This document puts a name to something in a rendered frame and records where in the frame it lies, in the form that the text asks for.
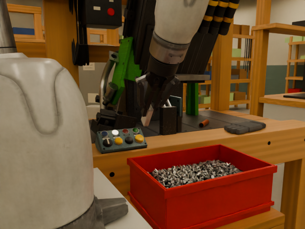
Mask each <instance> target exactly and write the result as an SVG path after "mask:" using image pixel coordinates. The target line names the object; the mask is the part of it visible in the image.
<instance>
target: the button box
mask: <svg viewBox="0 0 305 229"><path fill-rule="evenodd" d="M137 129H138V132H133V128H130V129H127V130H128V133H127V134H125V133H123V129H118V130H117V131H118V134H113V133H112V131H113V130H109V131H106V132H107V133H108V135H106V136H103V135H102V134H101V133H102V131H99V132H97V134H96V140H95V145H96V148H97V149H98V150H99V152H100V153H101V154H106V153H113V152H119V151H126V150H133V149H142V148H147V142H146V140H145V138H144V140H143V142H141V143H139V142H137V141H136V140H135V136H136V135H138V134H140V135H142V136H143V133H142V131H141V129H140V128H137ZM128 136H131V137H132V138H133V142H132V143H127V142H126V140H125V139H126V137H128ZM118 137H119V138H121V139H122V140H123V142H122V144H116V143H115V139H116V138H118ZM143 137H144V136H143ZM107 138H108V139H111V141H112V144H111V145H110V146H105V145H104V144H103V141H104V140H105V139H107Z"/></svg>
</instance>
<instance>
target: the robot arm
mask: <svg viewBox="0 0 305 229"><path fill-rule="evenodd" d="M208 3H209V0H156V6H155V12H154V14H155V28H154V31H153V36H152V40H151V44H150V47H149V51H150V54H151V55H150V58H149V62H148V68H147V70H146V71H145V73H144V75H143V76H141V77H138V76H136V77H135V81H136V83H137V100H138V105H139V107H140V108H141V109H142V110H141V114H142V118H141V122H142V124H143V126H144V127H146V126H148V125H149V122H150V119H151V116H154V114H155V111H158V107H159V106H160V107H163V106H164V105H165V103H166V101H167V100H168V98H169V97H170V95H171V93H172V92H173V91H174V89H175V88H176V87H177V86H178V85H179V84H180V83H181V82H180V80H179V79H178V77H177V76H176V75H175V73H176V71H177V69H178V66H179V63H181V62H182V61H183V60H184V58H185V55H186V53H187V50H188V47H189V45H190V43H191V40H192V38H193V36H194V35H195V33H196V32H197V31H198V29H199V27H200V25H201V22H202V20H203V17H204V15H205V12H206V10H207V7H208ZM145 80H147V82H148V87H147V90H146V94H145V95H144V85H145ZM126 202H127V201H126V199H125V198H110V199H98V198H97V197H95V195H94V192H93V153H92V142H91V135H90V127H89V120H88V114H87V109H86V105H85V101H84V99H83V96H82V94H81V91H80V89H79V87H78V85H77V84H76V82H75V80H74V79H73V77H72V75H71V74H70V73H69V71H68V70H67V69H66V68H65V67H63V66H62V65H61V64H60V63H59V62H57V61H56V60H54V59H49V58H28V57H27V56H26V55H24V54H23V53H18V52H17V48H16V43H15V38H14V34H13V30H12V26H11V21H10V16H9V12H8V8H7V3H6V0H0V229H106V228H105V226H104V225H106V224H108V223H110V222H112V221H114V220H116V219H118V218H120V217H122V216H125V215H126V214H127V213H128V205H127V204H126Z"/></svg>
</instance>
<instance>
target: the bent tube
mask: <svg viewBox="0 0 305 229"><path fill-rule="evenodd" d="M115 63H119V58H118V53H116V52H113V51H109V59H108V61H107V63H106V65H105V68H104V70H103V73H102V76H101V80H100V85H99V102H100V109H105V110H108V107H107V106H105V105H103V104H102V102H103V101H104V100H103V96H104V95H105V93H106V87H107V81H108V77H109V74H110V72H111V69H112V68H113V66H114V64H115Z"/></svg>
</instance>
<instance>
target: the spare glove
mask: <svg viewBox="0 0 305 229"><path fill-rule="evenodd" d="M265 127H266V124H265V123H261V122H255V121H250V122H247V121H246V122H241V123H231V125H225V126H224V130H226V131H227V132H231V133H237V134H243V133H246V132H252V131H257V130H261V129H263V128H265Z"/></svg>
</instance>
